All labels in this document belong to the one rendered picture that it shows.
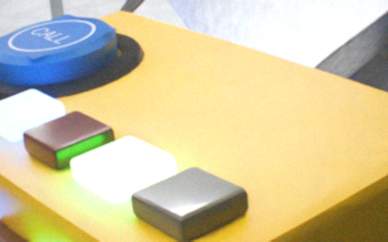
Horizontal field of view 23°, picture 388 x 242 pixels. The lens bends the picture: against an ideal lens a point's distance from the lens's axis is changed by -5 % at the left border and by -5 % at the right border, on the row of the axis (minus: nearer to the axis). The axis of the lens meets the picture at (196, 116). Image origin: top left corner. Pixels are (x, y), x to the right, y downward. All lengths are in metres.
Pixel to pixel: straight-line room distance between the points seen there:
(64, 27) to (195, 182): 0.11
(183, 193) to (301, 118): 0.05
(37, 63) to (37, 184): 0.06
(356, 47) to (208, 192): 0.44
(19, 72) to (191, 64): 0.05
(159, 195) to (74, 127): 0.04
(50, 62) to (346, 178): 0.10
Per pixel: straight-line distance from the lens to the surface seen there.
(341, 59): 0.64
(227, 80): 0.27
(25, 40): 0.29
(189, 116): 0.25
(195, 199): 0.19
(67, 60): 0.28
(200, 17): 0.64
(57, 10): 2.83
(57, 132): 0.23
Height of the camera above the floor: 1.17
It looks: 23 degrees down
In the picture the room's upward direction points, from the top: 6 degrees counter-clockwise
